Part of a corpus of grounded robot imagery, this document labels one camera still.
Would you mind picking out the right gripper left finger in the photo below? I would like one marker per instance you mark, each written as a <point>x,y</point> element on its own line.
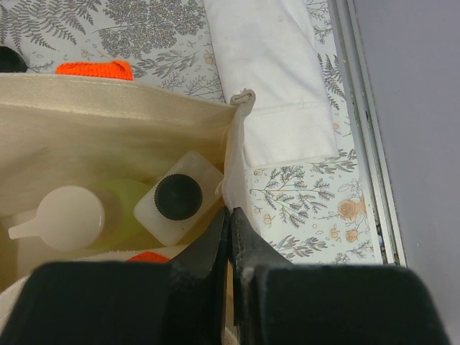
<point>113,302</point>

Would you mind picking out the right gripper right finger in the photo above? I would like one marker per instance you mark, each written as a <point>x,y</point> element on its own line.
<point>278,302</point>

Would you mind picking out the white bottle black cap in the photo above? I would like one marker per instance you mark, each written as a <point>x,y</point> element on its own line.
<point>180,199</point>

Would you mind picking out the green pump bottle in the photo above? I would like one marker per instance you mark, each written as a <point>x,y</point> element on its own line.
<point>100,216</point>

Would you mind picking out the beige canvas tote bag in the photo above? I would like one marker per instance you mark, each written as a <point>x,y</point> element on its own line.
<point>60,129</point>

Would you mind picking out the floral table mat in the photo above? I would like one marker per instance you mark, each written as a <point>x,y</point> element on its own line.
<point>312,212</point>

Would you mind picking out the white folded cloth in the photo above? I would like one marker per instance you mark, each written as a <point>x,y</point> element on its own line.
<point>270,48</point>

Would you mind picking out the black floral pattern pillow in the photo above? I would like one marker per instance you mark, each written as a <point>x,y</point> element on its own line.
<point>11,61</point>

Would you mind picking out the aluminium rail frame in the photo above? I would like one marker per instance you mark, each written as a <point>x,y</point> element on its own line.
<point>366,133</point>

